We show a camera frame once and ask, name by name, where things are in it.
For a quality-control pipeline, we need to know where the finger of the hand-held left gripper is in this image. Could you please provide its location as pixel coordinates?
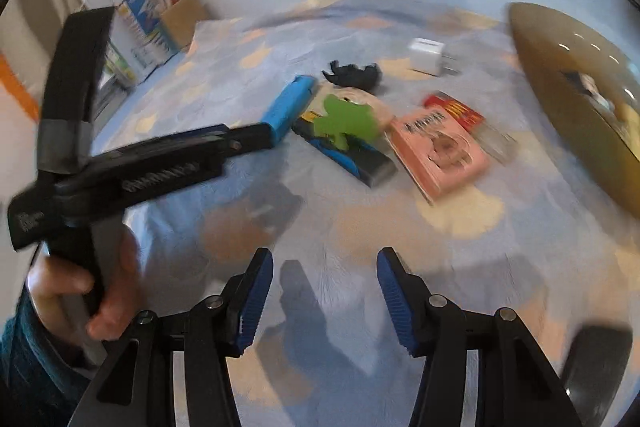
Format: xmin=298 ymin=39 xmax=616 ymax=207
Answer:
xmin=37 ymin=7 xmax=117 ymax=180
xmin=75 ymin=123 xmax=275 ymax=208

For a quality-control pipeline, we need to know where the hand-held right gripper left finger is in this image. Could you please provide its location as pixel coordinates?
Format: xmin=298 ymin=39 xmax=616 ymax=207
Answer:
xmin=67 ymin=247 xmax=275 ymax=427

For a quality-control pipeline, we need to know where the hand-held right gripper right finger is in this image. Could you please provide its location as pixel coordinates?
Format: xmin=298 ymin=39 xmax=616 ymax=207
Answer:
xmin=376 ymin=247 xmax=583 ymax=427

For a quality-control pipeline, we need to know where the black and blue box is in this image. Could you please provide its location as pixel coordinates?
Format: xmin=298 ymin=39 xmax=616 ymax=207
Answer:
xmin=291 ymin=109 xmax=399 ymax=188

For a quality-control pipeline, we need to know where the green toy figure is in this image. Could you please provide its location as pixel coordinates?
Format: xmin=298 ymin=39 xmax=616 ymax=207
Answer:
xmin=312 ymin=94 xmax=381 ymax=152

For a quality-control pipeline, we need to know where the pink card box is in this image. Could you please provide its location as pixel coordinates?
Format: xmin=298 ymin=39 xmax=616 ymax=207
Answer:
xmin=385 ymin=104 xmax=491 ymax=206

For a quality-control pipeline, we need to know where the black toy dinosaur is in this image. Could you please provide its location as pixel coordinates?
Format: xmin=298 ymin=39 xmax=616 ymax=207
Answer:
xmin=320 ymin=61 xmax=385 ymax=95

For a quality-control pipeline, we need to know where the small clear plastic box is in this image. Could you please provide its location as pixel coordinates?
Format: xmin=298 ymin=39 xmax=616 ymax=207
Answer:
xmin=472 ymin=127 xmax=521 ymax=165

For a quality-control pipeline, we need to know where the red card box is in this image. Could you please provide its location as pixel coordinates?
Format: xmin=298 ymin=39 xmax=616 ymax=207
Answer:
xmin=424 ymin=92 xmax=486 ymax=132

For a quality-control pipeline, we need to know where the white charger plug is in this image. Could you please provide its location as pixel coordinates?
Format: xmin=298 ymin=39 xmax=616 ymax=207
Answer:
xmin=407 ymin=38 xmax=463 ymax=78

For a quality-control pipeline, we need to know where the amber ribbed glass bowl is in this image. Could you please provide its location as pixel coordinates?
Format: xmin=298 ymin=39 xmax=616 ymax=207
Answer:
xmin=507 ymin=1 xmax=640 ymax=208

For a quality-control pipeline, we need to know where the person's left hand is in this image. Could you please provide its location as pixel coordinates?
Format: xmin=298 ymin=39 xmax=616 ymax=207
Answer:
xmin=25 ymin=224 xmax=144 ymax=348

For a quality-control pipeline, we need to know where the row of books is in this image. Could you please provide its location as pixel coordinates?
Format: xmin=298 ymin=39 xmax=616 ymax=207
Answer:
xmin=82 ymin=0 xmax=181 ymax=90

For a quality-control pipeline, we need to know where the fan patterned tablecloth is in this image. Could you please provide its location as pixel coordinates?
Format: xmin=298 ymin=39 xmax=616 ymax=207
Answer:
xmin=90 ymin=0 xmax=640 ymax=427

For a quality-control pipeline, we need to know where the cardboard pen holder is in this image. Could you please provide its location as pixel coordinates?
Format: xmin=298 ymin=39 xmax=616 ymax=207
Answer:
xmin=160 ymin=0 xmax=211 ymax=50

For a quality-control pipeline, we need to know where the black computer mouse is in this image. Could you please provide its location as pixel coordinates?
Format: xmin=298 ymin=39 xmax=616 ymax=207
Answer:
xmin=559 ymin=324 xmax=635 ymax=418

